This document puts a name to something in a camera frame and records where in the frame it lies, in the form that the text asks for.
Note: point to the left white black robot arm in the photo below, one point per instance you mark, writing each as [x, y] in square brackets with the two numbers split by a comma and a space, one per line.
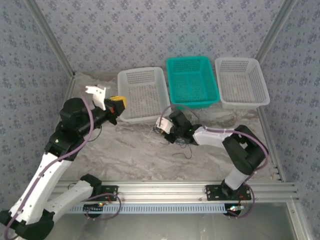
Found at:
[50, 180]

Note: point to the white plastic basket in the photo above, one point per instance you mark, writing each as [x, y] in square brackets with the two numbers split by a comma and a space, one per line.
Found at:
[142, 90]
[240, 82]

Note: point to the aluminium front rail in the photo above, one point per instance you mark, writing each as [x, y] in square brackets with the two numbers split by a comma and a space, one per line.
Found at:
[162, 191]

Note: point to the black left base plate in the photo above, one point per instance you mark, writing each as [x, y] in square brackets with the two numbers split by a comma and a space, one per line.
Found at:
[110, 191]

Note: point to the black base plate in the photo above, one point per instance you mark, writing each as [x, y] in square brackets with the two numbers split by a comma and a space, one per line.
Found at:
[212, 192]
[110, 191]

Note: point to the aluminium frame post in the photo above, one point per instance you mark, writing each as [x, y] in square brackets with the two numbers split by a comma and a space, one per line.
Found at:
[51, 37]
[297, 220]
[275, 30]

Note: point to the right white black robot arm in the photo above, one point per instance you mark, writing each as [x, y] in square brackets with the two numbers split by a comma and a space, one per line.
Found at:
[212, 137]

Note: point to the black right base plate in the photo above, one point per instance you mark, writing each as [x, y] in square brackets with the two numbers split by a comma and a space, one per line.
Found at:
[212, 192]

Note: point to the teal plastic basket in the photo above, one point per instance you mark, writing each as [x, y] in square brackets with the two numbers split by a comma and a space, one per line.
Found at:
[192, 82]

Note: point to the small circuit board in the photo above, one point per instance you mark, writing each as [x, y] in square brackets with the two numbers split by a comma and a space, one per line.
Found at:
[97, 205]
[235, 208]

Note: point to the grey metal panel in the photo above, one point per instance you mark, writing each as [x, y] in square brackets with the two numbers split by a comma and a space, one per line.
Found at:
[162, 227]

